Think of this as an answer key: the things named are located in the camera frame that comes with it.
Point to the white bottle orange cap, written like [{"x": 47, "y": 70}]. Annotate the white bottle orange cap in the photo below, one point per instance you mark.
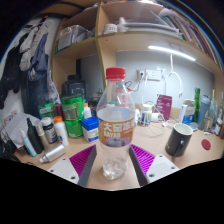
[{"x": 61, "y": 130}]

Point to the light blue hand mirror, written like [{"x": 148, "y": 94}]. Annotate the light blue hand mirror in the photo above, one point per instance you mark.
[{"x": 193, "y": 126}]

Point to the tall green bottle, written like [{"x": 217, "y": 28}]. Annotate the tall green bottle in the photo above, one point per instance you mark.
[{"x": 197, "y": 103}]

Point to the blue hanging garment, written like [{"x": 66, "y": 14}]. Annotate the blue hanging garment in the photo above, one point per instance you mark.
[{"x": 38, "y": 76}]

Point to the black slim bottle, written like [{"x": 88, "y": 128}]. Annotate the black slim bottle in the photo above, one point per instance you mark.
[{"x": 34, "y": 136}]

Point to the white LED light bar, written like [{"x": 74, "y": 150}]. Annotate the white LED light bar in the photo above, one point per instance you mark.
[{"x": 171, "y": 52}]

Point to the white and blue carton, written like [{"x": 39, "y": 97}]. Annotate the white and blue carton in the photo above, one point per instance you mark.
[{"x": 188, "y": 111}]

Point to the silver spray can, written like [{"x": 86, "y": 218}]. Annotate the silver spray can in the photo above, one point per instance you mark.
[{"x": 52, "y": 153}]

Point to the grey plastic bag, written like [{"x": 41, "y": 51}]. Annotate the grey plastic bag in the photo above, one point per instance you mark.
[{"x": 18, "y": 126}]

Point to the white wall power outlet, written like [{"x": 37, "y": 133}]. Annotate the white wall power outlet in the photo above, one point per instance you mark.
[{"x": 151, "y": 75}]

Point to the white tube blue base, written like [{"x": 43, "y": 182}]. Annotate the white tube blue base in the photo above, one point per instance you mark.
[{"x": 27, "y": 144}]

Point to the clear red-capped water bottle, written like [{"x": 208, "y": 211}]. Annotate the clear red-capped water bottle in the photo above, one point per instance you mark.
[{"x": 115, "y": 130}]

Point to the grey shaker bottle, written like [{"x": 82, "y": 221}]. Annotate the grey shaker bottle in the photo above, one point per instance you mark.
[{"x": 204, "y": 111}]

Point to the flat round red coaster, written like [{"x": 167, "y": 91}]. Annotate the flat round red coaster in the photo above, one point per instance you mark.
[{"x": 206, "y": 144}]

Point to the dark jar white lid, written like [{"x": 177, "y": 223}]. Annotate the dark jar white lid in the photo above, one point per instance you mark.
[{"x": 49, "y": 130}]

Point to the grey hanging garment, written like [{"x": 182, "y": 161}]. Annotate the grey hanging garment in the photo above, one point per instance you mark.
[{"x": 30, "y": 43}]

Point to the white charger adapter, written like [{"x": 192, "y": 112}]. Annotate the white charger adapter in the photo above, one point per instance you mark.
[{"x": 155, "y": 117}]

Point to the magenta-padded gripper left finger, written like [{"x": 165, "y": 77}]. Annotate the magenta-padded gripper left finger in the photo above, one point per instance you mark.
[{"x": 71, "y": 170}]

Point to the black plastic tub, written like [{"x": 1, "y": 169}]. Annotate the black plastic tub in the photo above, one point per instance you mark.
[{"x": 74, "y": 87}]

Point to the black mug white inside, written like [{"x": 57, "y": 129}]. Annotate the black mug white inside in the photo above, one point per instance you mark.
[{"x": 178, "y": 141}]

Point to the magenta foil pouch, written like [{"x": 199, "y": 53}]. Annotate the magenta foil pouch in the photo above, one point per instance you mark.
[{"x": 164, "y": 106}]

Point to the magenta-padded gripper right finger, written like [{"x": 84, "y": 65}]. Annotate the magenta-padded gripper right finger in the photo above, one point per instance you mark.
[{"x": 158, "y": 168}]

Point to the small white blue-labelled bottle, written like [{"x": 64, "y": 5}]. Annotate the small white blue-labelled bottle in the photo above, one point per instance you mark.
[{"x": 146, "y": 117}]

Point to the green plastic tub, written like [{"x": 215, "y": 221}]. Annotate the green plastic tub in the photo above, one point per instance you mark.
[
  {"x": 74, "y": 128},
  {"x": 71, "y": 108}
]

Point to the small white blue-lidded box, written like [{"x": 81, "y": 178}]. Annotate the small white blue-lidded box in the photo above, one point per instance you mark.
[{"x": 90, "y": 129}]

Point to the black hanging garment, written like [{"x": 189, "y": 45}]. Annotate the black hanging garment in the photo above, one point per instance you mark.
[{"x": 11, "y": 70}]

